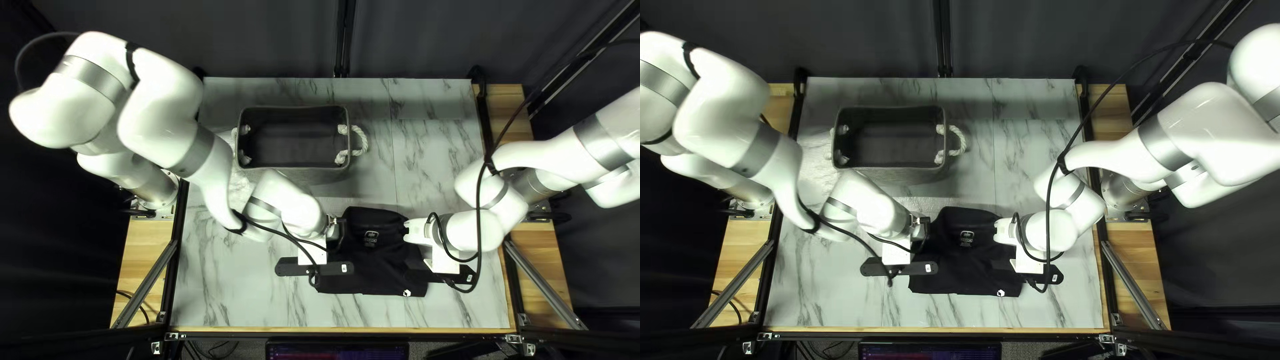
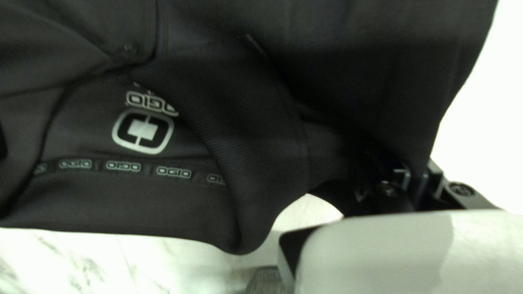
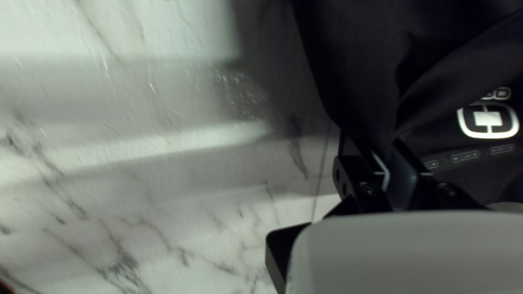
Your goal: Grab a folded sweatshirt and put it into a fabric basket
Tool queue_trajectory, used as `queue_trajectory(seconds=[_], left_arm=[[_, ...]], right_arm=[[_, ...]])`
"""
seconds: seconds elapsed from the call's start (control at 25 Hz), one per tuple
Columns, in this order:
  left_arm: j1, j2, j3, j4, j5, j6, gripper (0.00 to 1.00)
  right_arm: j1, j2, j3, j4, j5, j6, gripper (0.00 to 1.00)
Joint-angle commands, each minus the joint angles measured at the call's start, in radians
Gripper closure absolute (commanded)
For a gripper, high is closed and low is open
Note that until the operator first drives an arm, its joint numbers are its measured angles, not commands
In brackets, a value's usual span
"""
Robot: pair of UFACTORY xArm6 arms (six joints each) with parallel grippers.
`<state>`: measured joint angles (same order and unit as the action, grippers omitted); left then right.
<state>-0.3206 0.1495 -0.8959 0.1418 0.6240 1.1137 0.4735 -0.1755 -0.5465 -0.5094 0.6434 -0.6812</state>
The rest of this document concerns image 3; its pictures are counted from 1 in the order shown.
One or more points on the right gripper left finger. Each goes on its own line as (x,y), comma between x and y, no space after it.
(355,183)

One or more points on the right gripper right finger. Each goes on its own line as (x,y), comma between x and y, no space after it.
(429,196)

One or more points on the black sweatshirt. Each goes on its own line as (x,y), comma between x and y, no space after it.
(367,61)

